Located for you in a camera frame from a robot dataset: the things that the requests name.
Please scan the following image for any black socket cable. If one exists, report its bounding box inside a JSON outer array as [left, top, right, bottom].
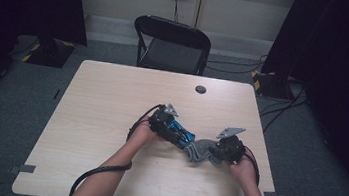
[[170, 0, 181, 23]]

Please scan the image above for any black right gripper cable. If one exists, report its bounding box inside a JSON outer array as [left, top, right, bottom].
[[239, 146, 275, 196]]

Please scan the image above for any person's right hand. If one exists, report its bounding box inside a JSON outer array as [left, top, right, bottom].
[[226, 153, 261, 191]]

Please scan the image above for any grey towel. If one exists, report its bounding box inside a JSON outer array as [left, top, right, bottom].
[[183, 136, 226, 167]]

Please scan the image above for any round table cable hole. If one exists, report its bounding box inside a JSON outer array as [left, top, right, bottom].
[[194, 84, 208, 96]]

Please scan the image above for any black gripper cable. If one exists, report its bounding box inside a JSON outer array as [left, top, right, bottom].
[[239, 146, 275, 196], [68, 94, 166, 196]]

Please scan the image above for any black floor cable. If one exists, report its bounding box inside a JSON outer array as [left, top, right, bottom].
[[261, 98, 297, 138], [259, 82, 309, 122], [205, 60, 263, 78]]

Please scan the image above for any blue toy car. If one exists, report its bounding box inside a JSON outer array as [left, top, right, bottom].
[[160, 118, 198, 151]]

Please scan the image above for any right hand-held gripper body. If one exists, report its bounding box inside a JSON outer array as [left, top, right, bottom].
[[213, 125, 249, 166]]

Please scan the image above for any person's left hand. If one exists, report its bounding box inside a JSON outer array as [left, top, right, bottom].
[[125, 119, 162, 151]]

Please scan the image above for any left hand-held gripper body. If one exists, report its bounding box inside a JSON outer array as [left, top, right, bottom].
[[146, 100, 182, 141]]

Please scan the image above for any black yellow-striped stand base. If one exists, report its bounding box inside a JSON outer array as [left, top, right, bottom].
[[247, 68, 297, 102], [21, 34, 78, 71]]

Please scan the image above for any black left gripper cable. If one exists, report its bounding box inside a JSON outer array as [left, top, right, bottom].
[[68, 94, 166, 196]]

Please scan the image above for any black folding chair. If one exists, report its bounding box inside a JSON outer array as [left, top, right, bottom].
[[128, 13, 215, 78]]

